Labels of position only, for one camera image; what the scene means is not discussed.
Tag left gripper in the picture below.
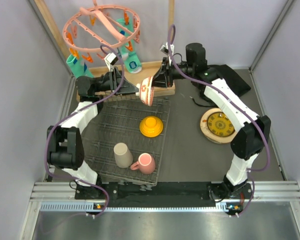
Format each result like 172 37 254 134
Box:
93 66 141 96

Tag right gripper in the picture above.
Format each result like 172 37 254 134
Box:
147 58 194 90

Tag white orange patterned bowl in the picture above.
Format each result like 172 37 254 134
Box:
135 76 155 106

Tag yellow patterned small plate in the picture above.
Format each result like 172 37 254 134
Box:
207 112 235 138

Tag beige bird plate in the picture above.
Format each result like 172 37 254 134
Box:
200 108 237 144

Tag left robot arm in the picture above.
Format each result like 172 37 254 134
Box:
44 67 138 199

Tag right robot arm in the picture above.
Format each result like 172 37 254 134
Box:
150 42 271 198

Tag wooden stand tray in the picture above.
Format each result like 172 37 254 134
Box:
33 0 176 103

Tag yellow ribbed bowl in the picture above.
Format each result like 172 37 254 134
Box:
139 116 164 138

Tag mint green blue sock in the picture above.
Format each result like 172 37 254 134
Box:
66 54 94 78

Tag pink round clothes hanger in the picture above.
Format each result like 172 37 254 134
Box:
62 0 141 64

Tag beige tumbler cup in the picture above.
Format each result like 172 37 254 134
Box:
113 142 133 168

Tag black cloth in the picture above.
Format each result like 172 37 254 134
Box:
194 64 251 97

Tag pink mug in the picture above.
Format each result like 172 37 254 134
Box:
130 153 156 175

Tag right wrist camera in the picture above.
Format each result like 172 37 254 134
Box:
160 42 175 62

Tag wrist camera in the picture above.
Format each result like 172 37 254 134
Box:
160 42 175 62
103 52 119 72

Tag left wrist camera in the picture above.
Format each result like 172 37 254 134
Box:
103 52 119 72

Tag grey wire dish rack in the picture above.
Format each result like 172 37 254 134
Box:
81 94 171 187

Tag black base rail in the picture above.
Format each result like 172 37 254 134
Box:
74 181 253 208

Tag aluminium extrusion rail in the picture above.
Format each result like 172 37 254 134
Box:
30 181 300 213

